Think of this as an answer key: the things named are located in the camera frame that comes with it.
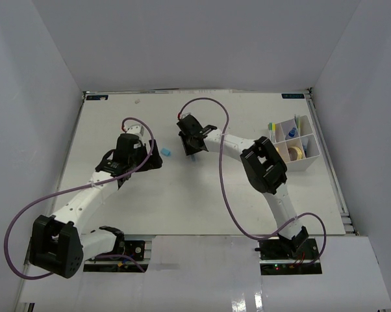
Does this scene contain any blue highlighter cap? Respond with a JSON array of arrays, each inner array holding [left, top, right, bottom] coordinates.
[[160, 148, 171, 157]]

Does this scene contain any small blue spray bottle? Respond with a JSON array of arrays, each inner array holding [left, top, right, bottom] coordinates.
[[286, 127, 297, 140]]

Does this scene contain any masking tape roll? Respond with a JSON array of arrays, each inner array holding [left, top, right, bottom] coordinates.
[[288, 146, 304, 161]]

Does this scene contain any blue gel pen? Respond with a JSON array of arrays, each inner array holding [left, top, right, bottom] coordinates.
[[301, 137, 309, 157]]

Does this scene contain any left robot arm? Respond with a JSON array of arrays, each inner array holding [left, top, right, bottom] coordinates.
[[29, 133, 162, 278]]

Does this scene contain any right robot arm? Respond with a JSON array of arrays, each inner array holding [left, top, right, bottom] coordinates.
[[177, 114, 309, 259]]

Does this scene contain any left blue corner label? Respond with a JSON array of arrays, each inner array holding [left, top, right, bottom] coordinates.
[[86, 95, 108, 101]]

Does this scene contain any blue corner label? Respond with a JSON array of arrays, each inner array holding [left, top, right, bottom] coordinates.
[[281, 93, 305, 99], [86, 95, 108, 101]]

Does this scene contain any right blue corner label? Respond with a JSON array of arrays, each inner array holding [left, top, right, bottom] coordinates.
[[281, 93, 305, 99]]

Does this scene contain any white compartment organizer tray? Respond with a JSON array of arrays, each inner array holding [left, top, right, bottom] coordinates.
[[270, 115, 321, 172]]

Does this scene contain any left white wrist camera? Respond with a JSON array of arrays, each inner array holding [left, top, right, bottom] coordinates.
[[123, 124, 145, 139]]

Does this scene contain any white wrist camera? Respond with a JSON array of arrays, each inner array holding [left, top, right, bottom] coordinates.
[[123, 124, 145, 139], [177, 112, 192, 121]]

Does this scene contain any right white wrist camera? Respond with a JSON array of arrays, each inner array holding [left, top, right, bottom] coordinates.
[[177, 112, 192, 121]]

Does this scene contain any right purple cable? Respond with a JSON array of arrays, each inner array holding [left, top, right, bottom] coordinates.
[[177, 97, 328, 270]]

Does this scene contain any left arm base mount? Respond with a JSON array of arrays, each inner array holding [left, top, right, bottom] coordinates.
[[90, 240, 145, 262]]

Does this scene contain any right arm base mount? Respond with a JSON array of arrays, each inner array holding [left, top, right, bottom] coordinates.
[[255, 239, 322, 276]]

